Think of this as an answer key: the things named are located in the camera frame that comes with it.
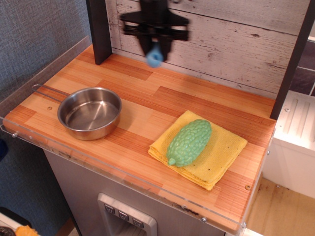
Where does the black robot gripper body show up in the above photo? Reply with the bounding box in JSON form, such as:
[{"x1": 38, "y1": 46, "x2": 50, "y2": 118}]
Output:
[{"x1": 120, "y1": 0, "x2": 189, "y2": 41}]

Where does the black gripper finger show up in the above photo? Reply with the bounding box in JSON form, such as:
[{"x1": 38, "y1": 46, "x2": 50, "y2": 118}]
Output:
[
  {"x1": 158, "y1": 37, "x2": 173, "y2": 61},
  {"x1": 138, "y1": 35, "x2": 153, "y2": 56}
]

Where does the blue handled grey spoon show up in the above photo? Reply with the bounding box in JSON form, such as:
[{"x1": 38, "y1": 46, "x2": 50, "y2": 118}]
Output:
[{"x1": 146, "y1": 42, "x2": 163, "y2": 68}]

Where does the stainless steel pot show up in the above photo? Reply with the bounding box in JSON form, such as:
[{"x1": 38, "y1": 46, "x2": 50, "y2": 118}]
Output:
[{"x1": 31, "y1": 84, "x2": 123, "y2": 141}]

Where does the green toy bitter gourd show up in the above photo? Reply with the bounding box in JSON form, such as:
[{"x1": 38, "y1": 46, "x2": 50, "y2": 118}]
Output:
[{"x1": 166, "y1": 119, "x2": 212, "y2": 167}]

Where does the yellow folded cloth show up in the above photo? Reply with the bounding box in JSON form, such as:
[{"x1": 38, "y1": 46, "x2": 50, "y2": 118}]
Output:
[{"x1": 148, "y1": 110, "x2": 248, "y2": 191}]

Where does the grey toy fridge cabinet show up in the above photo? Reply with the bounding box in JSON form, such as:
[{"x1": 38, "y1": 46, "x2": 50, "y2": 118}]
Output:
[{"x1": 44, "y1": 151, "x2": 225, "y2": 236}]

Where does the white toy sink unit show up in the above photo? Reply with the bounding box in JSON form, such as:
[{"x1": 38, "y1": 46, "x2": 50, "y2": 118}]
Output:
[{"x1": 262, "y1": 36, "x2": 315, "y2": 199}]

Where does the silver dispenser panel with buttons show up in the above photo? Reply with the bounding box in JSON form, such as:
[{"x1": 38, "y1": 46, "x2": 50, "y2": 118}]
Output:
[{"x1": 97, "y1": 193, "x2": 158, "y2": 236}]

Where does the orange object bottom left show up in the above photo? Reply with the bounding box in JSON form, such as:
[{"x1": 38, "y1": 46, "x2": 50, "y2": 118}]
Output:
[{"x1": 0, "y1": 226, "x2": 39, "y2": 236}]

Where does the dark left post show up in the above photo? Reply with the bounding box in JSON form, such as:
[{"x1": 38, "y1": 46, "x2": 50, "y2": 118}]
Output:
[{"x1": 86, "y1": 0, "x2": 112, "y2": 65}]

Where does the dark post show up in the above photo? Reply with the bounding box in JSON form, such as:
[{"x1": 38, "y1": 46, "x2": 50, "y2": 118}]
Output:
[
  {"x1": 270, "y1": 0, "x2": 315, "y2": 120},
  {"x1": 86, "y1": 0, "x2": 112, "y2": 65}
]

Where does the dark right post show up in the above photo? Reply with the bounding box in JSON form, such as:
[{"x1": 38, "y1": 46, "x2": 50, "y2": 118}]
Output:
[{"x1": 270, "y1": 0, "x2": 315, "y2": 120}]

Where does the clear acrylic guard rail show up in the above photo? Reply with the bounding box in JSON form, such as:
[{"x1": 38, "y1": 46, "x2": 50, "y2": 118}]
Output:
[{"x1": 1, "y1": 115, "x2": 249, "y2": 235}]

